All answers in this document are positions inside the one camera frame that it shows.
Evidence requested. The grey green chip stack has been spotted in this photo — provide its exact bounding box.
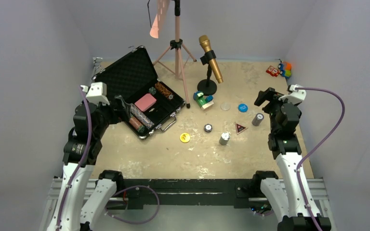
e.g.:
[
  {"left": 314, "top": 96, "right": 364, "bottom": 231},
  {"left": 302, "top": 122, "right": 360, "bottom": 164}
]
[{"left": 219, "top": 132, "right": 230, "bottom": 145}]

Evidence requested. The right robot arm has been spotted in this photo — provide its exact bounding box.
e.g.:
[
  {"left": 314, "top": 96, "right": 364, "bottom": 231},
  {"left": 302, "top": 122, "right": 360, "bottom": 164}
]
[{"left": 251, "top": 85, "right": 332, "bottom": 231}]

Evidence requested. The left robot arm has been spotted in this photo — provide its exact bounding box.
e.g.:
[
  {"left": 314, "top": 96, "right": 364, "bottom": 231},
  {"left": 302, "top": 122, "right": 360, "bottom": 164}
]
[{"left": 47, "top": 95, "right": 130, "bottom": 231}]

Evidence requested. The blue orange chip row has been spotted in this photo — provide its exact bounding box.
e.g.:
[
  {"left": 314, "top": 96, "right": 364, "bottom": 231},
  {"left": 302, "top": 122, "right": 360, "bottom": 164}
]
[{"left": 130, "top": 103, "right": 155, "bottom": 129}]

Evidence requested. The pink playing card deck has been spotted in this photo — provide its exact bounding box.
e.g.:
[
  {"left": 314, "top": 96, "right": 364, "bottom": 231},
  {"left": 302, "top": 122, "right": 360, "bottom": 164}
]
[{"left": 134, "top": 93, "right": 157, "bottom": 112}]

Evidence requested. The green red chip row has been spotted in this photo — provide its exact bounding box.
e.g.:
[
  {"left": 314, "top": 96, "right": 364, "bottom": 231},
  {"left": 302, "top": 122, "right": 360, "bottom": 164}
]
[{"left": 129, "top": 116, "right": 146, "bottom": 133}]

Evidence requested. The red toy number car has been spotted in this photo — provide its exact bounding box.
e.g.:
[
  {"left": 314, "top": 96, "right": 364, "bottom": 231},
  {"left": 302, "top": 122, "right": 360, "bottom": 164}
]
[{"left": 266, "top": 65, "right": 280, "bottom": 77}]

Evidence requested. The black aluminium poker case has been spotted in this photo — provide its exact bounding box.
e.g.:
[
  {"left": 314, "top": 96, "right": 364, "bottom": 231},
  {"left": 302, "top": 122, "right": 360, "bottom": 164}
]
[{"left": 92, "top": 46, "right": 185, "bottom": 140}]

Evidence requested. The blue small blind button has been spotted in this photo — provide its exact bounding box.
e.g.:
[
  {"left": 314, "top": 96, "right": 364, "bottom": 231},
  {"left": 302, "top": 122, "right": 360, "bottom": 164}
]
[{"left": 238, "top": 103, "right": 248, "bottom": 113}]

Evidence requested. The small green blue chip stack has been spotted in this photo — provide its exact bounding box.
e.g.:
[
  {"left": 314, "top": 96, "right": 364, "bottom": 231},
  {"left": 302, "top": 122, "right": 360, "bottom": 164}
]
[{"left": 148, "top": 87, "right": 157, "bottom": 95}]

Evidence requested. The blue orange toy car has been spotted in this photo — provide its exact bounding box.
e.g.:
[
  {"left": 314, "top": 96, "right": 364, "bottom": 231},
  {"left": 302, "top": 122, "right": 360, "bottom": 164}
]
[{"left": 278, "top": 61, "right": 292, "bottom": 79}]

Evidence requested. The orange black chip row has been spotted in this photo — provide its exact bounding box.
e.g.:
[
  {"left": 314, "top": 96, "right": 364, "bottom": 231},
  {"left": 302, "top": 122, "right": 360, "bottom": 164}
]
[{"left": 155, "top": 82, "right": 174, "bottom": 100}]

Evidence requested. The red triangular all-in button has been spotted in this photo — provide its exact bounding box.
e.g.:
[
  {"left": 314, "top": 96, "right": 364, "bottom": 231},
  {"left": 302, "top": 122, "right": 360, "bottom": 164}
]
[{"left": 235, "top": 122, "right": 248, "bottom": 135}]

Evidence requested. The clear dealer button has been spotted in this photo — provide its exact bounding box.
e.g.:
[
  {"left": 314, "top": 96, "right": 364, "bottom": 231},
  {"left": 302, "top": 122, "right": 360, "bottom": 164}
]
[{"left": 220, "top": 102, "right": 231, "bottom": 111}]

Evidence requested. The black microphone desk stand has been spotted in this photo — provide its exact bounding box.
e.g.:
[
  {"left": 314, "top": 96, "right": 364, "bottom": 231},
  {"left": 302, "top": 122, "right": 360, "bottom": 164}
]
[{"left": 197, "top": 56, "right": 217, "bottom": 96}]

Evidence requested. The yellow big blind button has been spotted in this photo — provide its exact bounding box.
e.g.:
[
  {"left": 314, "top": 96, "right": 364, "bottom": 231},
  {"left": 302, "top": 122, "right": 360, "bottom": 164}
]
[{"left": 180, "top": 133, "right": 191, "bottom": 143}]

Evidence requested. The green blue toy brick block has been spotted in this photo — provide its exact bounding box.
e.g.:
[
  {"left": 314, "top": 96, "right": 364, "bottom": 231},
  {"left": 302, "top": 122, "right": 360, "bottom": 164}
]
[{"left": 193, "top": 91, "right": 214, "bottom": 111}]

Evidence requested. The gold microphone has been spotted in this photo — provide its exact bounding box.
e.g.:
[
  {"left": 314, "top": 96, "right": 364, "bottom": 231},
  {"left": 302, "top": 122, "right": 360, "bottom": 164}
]
[{"left": 198, "top": 35, "right": 223, "bottom": 84}]

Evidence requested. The pink tripod music stand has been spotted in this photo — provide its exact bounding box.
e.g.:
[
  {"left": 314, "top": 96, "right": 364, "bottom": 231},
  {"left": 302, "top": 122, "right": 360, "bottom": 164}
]
[{"left": 149, "top": 0, "right": 197, "bottom": 109}]

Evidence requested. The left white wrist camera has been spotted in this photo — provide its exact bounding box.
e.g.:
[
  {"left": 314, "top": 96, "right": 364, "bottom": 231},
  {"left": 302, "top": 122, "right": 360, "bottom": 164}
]
[{"left": 80, "top": 82, "right": 110, "bottom": 105}]

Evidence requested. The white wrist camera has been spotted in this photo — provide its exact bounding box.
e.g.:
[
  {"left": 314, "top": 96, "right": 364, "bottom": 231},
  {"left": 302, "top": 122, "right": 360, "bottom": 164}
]
[
  {"left": 80, "top": 82, "right": 110, "bottom": 105},
  {"left": 278, "top": 85, "right": 306, "bottom": 106}
]

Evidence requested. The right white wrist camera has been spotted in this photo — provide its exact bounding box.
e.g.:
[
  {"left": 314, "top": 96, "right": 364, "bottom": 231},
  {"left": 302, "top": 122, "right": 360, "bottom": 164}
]
[{"left": 278, "top": 85, "right": 306, "bottom": 106}]

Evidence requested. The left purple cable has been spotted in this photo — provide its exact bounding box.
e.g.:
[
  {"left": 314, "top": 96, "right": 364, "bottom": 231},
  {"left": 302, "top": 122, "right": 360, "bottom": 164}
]
[{"left": 52, "top": 86, "right": 93, "bottom": 231}]

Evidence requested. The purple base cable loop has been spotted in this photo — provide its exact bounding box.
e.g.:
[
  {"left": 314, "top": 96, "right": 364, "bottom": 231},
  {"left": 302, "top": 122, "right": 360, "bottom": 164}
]
[{"left": 104, "top": 185, "right": 160, "bottom": 225}]

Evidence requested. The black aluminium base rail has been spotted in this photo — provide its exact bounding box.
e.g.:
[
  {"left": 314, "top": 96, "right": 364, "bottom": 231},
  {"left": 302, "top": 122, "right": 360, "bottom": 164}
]
[{"left": 40, "top": 177, "right": 337, "bottom": 231}]

